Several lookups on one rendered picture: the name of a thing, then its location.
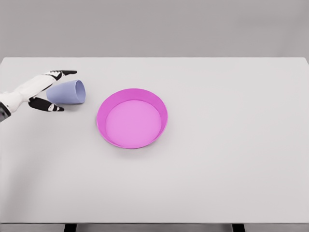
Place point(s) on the lavender plastic cup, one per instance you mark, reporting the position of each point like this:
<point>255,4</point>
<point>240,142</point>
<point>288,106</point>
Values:
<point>63,93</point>

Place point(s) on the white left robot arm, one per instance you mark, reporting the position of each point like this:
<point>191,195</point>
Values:
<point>8,100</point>

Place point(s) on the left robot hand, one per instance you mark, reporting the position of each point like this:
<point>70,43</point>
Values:
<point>36,85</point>

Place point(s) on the pink round plate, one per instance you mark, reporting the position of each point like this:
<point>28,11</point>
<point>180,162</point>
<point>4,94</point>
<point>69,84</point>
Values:
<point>131,118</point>

